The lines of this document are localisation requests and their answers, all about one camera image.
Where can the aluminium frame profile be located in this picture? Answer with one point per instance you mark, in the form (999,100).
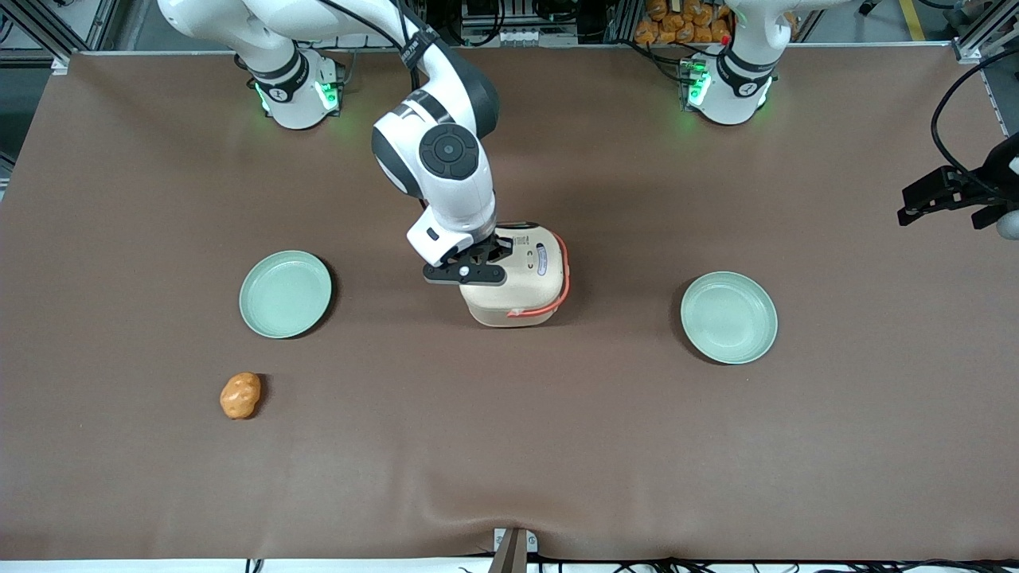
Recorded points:
(48,32)
(983,32)

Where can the brown table mat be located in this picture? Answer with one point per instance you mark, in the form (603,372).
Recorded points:
(509,446)

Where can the orange-brown toy potato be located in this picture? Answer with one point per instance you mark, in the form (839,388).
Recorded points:
(240,395)

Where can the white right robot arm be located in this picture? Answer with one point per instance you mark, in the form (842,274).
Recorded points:
(446,151)

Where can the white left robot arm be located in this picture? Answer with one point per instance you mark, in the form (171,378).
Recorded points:
(728,87)

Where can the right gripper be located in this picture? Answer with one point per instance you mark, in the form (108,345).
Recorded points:
(499,244)

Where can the grey metal camera bracket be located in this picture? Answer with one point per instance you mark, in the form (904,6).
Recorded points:
(513,549)

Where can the pale green round plate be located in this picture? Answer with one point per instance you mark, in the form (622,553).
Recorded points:
(285,294)
(728,317)

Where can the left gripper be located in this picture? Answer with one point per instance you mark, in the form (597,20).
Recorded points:
(1001,169)

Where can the bag of orange bread toys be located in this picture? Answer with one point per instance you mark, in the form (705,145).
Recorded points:
(677,24)

